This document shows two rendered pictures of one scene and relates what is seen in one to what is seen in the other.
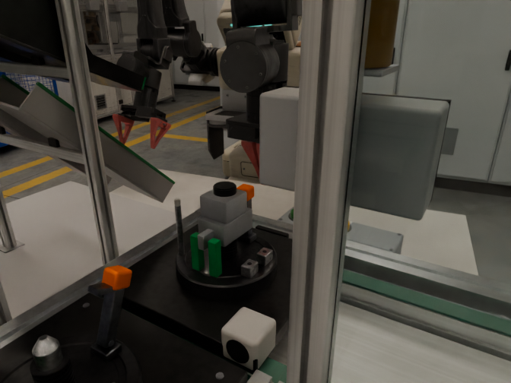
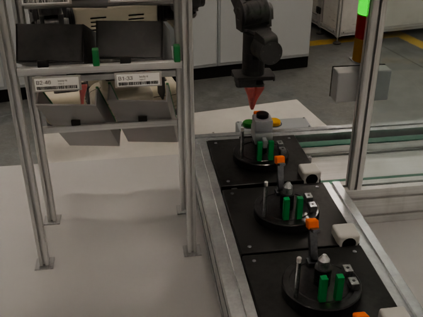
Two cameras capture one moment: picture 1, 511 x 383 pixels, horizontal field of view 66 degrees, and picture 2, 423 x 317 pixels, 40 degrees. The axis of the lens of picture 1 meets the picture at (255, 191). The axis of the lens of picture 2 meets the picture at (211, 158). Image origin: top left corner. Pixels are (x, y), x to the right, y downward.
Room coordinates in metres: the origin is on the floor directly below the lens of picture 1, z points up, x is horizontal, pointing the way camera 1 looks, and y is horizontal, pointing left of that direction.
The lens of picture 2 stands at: (-0.46, 0.95, 1.67)
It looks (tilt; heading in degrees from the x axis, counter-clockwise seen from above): 29 degrees down; 321
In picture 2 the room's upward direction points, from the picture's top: straight up
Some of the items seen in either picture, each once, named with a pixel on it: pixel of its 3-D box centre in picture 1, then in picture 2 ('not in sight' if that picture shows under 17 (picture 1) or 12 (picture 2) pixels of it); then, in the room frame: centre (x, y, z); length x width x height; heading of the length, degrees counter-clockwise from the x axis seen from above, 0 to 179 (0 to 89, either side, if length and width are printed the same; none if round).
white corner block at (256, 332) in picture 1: (249, 338); (309, 175); (0.33, 0.01, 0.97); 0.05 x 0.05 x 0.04; 59
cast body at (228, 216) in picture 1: (220, 212); (262, 127); (0.45, 0.04, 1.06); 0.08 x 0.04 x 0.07; 146
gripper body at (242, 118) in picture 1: (266, 106); (253, 65); (0.56, -0.02, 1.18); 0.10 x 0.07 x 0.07; 59
